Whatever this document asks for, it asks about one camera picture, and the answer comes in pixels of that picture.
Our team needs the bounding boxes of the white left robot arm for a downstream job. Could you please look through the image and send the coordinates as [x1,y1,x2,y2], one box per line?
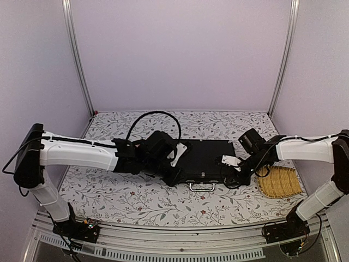
[11,123,188,237]

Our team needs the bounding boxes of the left aluminium frame post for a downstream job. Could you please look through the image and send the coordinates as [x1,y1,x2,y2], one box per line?
[62,0,95,117]

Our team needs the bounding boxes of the chrome case handle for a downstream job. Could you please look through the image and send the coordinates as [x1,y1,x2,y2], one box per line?
[188,182,216,192]

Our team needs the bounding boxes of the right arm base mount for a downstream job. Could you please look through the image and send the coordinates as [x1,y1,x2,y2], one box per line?
[261,210,310,257]

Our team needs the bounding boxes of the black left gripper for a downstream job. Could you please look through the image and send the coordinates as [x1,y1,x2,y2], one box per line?
[142,159,189,188]

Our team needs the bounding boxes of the woven bamboo tray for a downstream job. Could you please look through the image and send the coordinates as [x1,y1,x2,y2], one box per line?
[256,166,303,199]

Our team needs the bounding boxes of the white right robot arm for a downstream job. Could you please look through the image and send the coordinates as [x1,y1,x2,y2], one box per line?
[222,128,348,238]

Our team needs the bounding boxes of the right aluminium frame post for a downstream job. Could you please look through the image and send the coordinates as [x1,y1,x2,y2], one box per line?
[267,0,300,118]

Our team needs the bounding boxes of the aluminium frame post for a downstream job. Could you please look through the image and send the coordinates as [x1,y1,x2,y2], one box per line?
[267,0,300,118]
[62,0,95,117]

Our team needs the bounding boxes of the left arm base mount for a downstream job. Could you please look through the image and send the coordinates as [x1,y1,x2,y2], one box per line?
[52,205,100,243]

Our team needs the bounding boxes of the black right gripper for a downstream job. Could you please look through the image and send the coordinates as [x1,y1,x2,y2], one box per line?
[226,151,269,187]

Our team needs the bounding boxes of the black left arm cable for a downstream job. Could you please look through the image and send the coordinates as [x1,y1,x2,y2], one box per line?
[127,110,183,142]

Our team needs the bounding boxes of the front aluminium rail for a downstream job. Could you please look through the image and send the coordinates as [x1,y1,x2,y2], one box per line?
[23,212,341,261]

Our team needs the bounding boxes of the black poker case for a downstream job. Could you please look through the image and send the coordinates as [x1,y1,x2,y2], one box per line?
[176,139,236,183]

